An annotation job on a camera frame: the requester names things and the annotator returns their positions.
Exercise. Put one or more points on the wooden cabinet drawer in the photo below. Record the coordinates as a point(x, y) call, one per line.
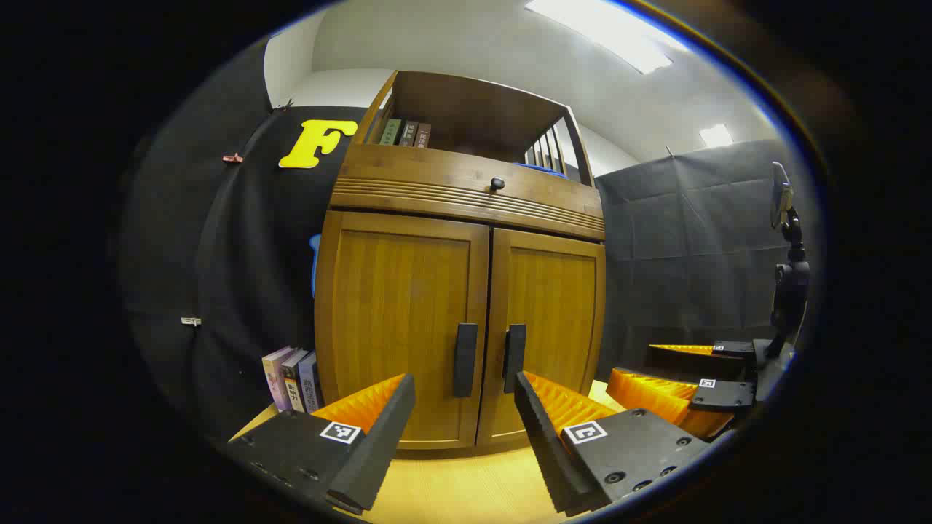
point(422, 175)

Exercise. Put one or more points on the wooden double-door shoe cabinet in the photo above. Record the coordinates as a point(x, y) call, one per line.
point(473, 109)

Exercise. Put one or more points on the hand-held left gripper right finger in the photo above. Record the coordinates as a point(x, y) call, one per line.
point(542, 437)

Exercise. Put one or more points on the ceiling light panel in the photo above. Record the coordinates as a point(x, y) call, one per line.
point(716, 135)
point(604, 33)

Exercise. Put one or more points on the blue-grey standing book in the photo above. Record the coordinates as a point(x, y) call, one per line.
point(312, 382)

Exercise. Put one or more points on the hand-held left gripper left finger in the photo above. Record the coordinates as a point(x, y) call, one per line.
point(382, 437)

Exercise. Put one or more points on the lilac standing book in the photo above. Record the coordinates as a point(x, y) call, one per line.
point(277, 378)

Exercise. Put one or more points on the grey book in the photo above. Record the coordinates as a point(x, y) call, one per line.
point(408, 134)

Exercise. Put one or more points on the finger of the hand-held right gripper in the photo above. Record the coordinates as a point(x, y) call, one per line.
point(684, 362)
point(724, 397)

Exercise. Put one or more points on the blue cloth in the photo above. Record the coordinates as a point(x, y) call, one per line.
point(542, 170)

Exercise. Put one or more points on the black drawer knob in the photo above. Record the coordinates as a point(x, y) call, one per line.
point(497, 184)

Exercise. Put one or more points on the wooden shoe cabinet door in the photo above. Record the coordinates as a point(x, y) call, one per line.
point(553, 306)
point(393, 306)

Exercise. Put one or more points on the dark standing book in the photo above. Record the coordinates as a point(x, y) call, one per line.
point(295, 382)

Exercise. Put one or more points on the brown book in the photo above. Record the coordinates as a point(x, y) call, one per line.
point(423, 135)

